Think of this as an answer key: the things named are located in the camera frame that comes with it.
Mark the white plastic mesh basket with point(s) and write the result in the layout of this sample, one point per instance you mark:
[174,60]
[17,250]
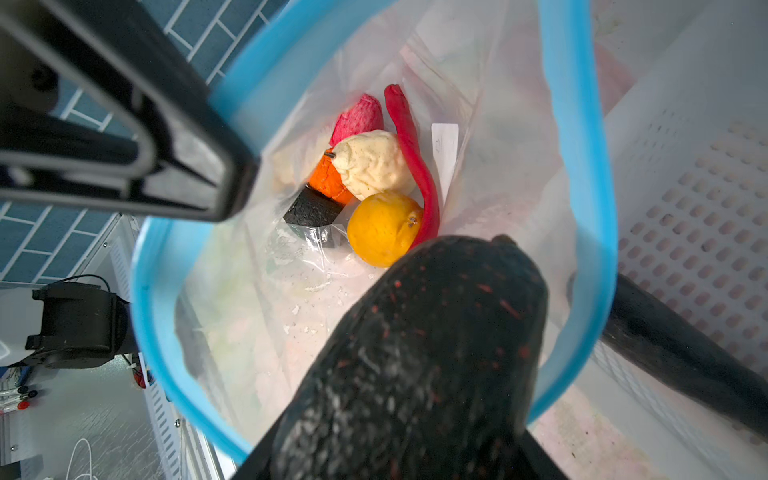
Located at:
[689,146]

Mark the cream toy food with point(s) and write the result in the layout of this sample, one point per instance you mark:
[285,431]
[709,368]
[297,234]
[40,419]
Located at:
[372,163]

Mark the pink toy fruit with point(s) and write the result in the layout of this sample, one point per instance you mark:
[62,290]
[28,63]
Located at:
[365,116]

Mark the yellow toy fruit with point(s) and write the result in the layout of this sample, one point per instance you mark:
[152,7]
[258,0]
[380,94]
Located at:
[383,227]

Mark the orange toy fruit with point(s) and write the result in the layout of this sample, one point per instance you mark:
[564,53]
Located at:
[326,180]

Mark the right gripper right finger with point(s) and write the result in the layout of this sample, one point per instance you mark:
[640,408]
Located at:
[534,463]

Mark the dark brown toy food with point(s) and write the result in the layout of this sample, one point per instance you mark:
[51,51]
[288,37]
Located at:
[312,209]

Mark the black toy avocado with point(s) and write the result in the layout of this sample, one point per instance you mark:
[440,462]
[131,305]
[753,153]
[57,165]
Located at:
[430,375]

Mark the red toy chili pepper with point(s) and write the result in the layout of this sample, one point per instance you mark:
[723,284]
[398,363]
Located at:
[408,137]

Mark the clear zip top bag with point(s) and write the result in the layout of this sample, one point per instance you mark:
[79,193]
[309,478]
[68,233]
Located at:
[494,104]

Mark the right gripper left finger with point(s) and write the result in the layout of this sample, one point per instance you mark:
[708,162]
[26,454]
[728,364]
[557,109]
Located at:
[257,465]

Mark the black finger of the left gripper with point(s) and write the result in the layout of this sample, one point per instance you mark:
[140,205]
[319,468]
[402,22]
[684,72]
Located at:
[100,110]

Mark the black toy eggplant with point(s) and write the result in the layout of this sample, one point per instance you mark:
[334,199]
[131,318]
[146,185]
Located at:
[654,338]

